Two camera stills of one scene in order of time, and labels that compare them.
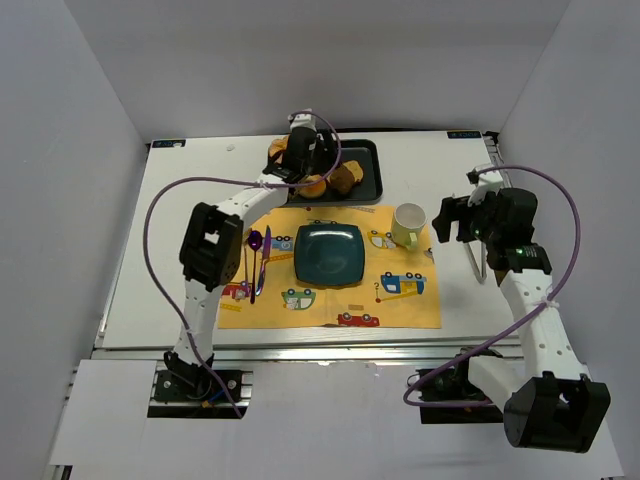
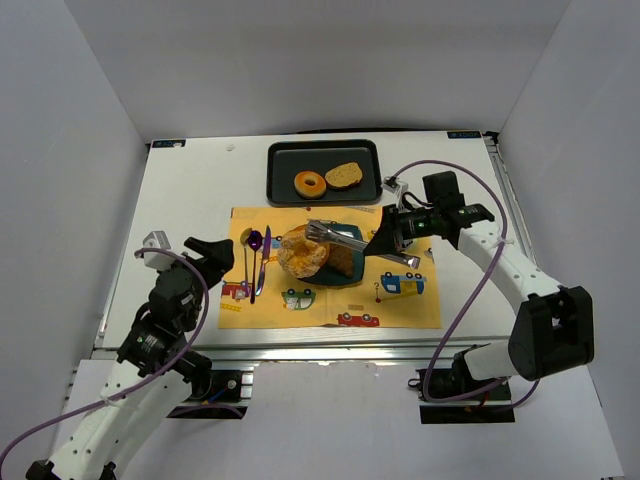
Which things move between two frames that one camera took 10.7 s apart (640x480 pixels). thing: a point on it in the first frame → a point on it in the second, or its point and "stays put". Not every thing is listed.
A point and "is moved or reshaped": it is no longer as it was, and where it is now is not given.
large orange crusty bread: (277, 149) → (300, 256)
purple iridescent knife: (266, 257) stays put
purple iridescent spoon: (255, 242) stays put
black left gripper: (304, 163) → (201, 263)
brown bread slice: (345, 176) stays put
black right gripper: (461, 220) → (393, 230)
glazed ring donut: (313, 190) stays put
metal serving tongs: (481, 273) is moved or reshaped
